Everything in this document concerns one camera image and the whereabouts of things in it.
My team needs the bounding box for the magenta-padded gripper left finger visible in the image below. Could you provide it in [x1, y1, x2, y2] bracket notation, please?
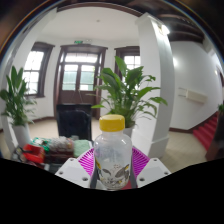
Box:
[54, 147, 98, 190]

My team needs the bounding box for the dark box of packets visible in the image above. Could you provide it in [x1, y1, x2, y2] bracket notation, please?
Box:
[44, 135, 75, 164]

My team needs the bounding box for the flat round red coaster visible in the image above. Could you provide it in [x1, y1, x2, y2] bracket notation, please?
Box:
[121, 181, 136, 190]

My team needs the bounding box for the red carpeted staircase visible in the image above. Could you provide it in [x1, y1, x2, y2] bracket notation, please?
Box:
[192, 113, 219, 152]

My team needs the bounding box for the red plastic basket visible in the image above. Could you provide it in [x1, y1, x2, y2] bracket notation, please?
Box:
[22, 143, 46, 164]

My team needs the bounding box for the green plant in white pot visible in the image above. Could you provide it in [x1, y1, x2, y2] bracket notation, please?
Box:
[90, 55, 169, 138]
[0, 65, 38, 148]

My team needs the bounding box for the black office chair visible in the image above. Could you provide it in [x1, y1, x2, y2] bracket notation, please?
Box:
[55, 103, 94, 141]

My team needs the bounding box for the green folded cloth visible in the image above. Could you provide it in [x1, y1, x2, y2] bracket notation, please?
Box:
[73, 139, 92, 158]

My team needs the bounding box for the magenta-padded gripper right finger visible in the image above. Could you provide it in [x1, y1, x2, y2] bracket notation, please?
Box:
[129, 146, 172, 189]

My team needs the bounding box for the brown framed window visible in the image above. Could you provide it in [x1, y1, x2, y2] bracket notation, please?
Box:
[22, 41, 55, 98]
[114, 45, 141, 79]

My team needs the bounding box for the brown glazed double door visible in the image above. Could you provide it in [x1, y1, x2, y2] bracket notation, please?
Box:
[53, 44, 108, 119]

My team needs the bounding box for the clear bottle with yellow cap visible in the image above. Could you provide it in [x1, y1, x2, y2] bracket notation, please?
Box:
[93, 114, 134, 191]

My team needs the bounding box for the white wall radiator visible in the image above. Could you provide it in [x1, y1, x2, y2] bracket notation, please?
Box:
[178, 87, 208, 104]

